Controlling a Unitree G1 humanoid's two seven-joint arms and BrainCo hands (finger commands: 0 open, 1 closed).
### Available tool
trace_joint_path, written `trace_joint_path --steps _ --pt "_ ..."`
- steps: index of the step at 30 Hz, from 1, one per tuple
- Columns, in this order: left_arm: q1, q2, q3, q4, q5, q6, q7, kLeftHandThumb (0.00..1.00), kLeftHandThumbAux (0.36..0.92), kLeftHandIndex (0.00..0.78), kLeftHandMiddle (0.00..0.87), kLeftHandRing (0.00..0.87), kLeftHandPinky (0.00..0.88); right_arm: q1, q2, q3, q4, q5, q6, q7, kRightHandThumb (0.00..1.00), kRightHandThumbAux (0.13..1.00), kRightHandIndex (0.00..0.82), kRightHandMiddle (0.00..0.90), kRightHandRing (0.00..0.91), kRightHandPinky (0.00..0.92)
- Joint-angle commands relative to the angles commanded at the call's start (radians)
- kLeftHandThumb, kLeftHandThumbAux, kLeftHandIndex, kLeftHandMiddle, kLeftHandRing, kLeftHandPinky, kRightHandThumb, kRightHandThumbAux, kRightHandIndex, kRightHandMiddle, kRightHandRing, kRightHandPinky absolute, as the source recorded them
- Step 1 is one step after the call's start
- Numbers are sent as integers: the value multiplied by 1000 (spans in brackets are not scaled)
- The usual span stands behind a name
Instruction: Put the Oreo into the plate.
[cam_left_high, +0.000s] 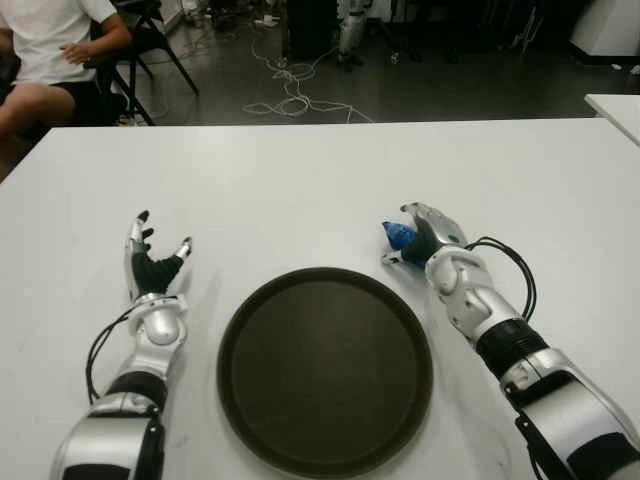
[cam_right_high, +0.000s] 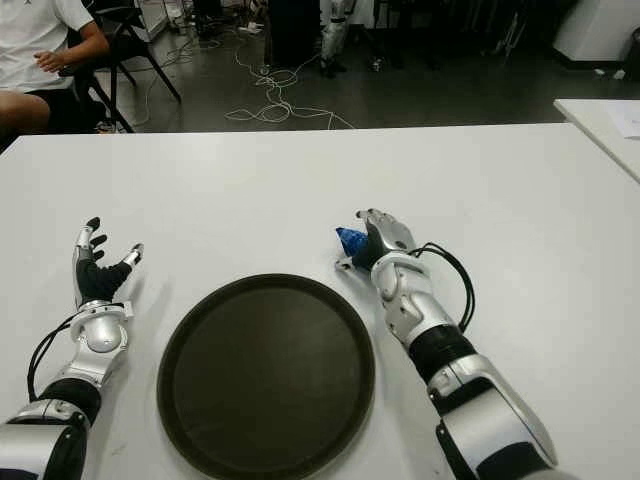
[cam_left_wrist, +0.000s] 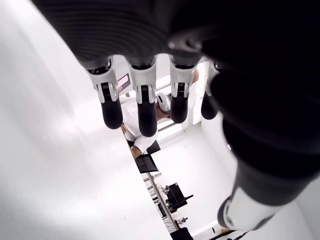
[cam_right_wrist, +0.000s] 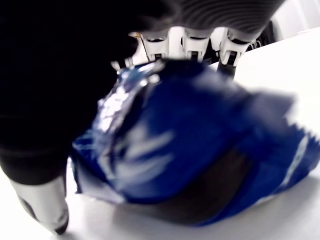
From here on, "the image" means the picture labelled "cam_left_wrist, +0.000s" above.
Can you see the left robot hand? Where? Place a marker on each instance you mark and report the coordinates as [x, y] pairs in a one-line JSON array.
[[250, 75]]

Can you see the seated person in white shirt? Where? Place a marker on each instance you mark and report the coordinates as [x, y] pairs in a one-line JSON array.
[[128, 117]]

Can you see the black equipment case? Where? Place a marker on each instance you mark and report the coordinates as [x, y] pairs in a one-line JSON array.
[[181, 235]]

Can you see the black equipment on workbench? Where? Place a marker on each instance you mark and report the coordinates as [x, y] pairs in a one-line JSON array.
[[175, 195]]

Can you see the wall sign with pink panel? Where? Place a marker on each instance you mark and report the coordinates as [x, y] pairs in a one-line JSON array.
[[123, 82]]

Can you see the white VR headset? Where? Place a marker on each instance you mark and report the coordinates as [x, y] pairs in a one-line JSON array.
[[163, 102]]

